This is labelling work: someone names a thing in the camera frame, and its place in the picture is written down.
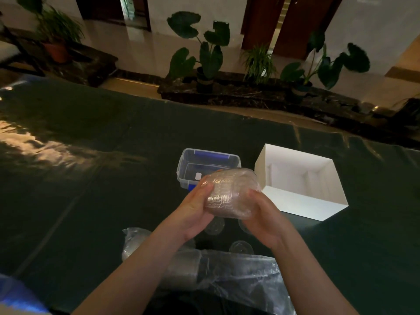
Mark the person's left hand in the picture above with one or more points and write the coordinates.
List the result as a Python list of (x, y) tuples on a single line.
[(190, 213)]

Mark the person's right hand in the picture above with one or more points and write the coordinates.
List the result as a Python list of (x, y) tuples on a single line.
[(269, 223)]

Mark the clear bin with blue latches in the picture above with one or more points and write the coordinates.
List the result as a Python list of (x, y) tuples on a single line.
[(187, 164)]

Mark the clear plastic bag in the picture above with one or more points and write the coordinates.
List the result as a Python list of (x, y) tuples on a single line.
[(246, 275)]

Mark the person's right forearm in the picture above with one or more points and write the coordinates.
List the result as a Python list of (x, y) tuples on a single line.
[(311, 282)]

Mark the person's left forearm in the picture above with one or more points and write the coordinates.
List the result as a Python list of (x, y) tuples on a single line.
[(131, 278)]

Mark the white cardboard box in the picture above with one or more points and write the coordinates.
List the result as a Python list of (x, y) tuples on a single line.
[(305, 203)]

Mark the dark green table cover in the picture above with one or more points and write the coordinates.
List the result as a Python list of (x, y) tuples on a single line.
[(82, 193)]

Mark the long dark marble planter ledge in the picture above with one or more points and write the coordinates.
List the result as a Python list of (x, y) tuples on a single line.
[(246, 95)]

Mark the large-leaf potted plant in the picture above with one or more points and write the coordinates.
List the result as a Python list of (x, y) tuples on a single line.
[(210, 59), (328, 72)]

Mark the grassy potted plant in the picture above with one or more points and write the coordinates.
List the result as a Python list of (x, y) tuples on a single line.
[(259, 63)]

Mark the short dark marble ledge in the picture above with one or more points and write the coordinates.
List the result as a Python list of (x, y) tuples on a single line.
[(92, 65)]

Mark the brown wooden door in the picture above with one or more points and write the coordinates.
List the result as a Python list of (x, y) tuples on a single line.
[(259, 19), (302, 26)]

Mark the grassy plant terracotta pot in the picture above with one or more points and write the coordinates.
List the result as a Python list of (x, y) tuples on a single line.
[(59, 26)]

